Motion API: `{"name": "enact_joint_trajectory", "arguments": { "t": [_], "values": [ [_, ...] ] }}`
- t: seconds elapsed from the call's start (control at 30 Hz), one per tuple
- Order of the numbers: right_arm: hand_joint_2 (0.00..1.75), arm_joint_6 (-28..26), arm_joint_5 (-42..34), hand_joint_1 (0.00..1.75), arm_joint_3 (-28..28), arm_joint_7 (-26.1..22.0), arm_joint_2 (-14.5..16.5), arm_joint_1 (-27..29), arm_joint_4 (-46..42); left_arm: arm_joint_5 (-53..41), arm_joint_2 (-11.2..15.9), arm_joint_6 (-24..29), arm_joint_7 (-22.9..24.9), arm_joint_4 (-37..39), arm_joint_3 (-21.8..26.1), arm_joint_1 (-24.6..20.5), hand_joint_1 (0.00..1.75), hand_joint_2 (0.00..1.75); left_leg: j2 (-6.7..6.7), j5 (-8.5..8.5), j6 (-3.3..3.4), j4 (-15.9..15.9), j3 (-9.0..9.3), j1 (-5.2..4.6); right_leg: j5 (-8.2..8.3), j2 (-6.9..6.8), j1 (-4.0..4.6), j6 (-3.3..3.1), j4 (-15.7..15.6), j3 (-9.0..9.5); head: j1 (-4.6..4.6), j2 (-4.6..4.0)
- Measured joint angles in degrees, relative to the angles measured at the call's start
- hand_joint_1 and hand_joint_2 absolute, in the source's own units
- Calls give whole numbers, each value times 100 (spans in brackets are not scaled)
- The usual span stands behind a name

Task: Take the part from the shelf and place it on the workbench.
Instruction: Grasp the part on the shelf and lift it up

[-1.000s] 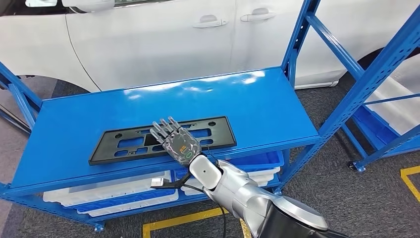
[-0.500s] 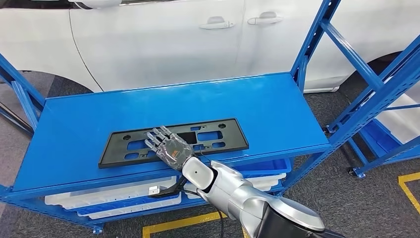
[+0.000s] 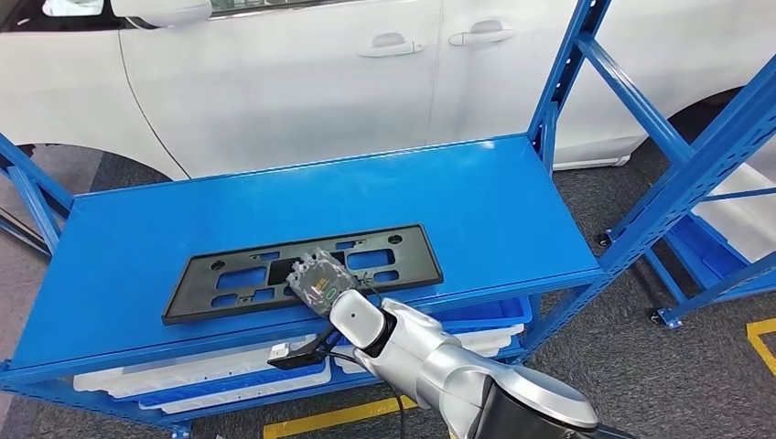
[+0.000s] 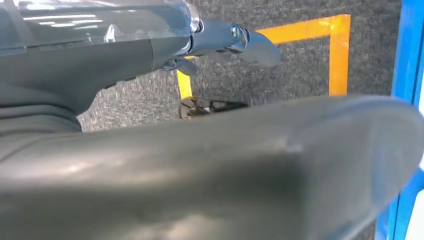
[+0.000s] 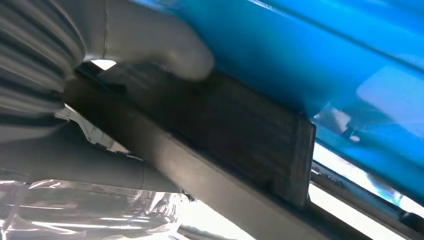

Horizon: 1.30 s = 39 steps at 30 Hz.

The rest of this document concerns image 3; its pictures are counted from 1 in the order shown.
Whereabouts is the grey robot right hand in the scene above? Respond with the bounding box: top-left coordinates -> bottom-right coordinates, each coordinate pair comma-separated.
285,246 -> 363,316

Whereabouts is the black plastic plate frame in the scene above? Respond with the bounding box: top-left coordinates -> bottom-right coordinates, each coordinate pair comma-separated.
161,224 -> 445,327

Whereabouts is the blue plastic bin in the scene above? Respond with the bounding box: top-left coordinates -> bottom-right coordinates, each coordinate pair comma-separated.
424,295 -> 534,335
118,361 -> 331,408

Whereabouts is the yellow floor tape marking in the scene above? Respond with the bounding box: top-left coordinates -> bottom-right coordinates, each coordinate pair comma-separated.
746,317 -> 776,378
262,396 -> 421,439

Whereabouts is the white car body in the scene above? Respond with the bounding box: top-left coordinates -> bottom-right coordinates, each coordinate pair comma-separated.
0,0 -> 776,183

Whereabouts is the white car side mirror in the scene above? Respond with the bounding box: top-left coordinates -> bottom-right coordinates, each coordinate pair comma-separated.
110,0 -> 213,28

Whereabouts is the white panel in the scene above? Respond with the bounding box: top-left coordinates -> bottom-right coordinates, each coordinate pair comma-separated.
691,160 -> 776,262

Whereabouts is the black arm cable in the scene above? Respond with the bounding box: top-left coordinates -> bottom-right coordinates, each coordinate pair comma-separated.
318,348 -> 407,439

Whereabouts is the white car door handle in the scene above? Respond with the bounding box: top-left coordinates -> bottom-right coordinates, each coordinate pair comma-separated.
448,19 -> 515,48
357,32 -> 426,59

